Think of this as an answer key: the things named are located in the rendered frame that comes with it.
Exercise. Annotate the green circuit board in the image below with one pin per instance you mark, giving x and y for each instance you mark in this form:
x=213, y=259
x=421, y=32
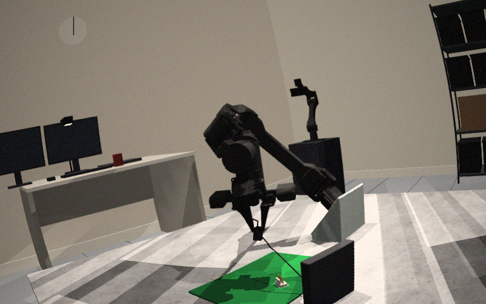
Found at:
x=267, y=280

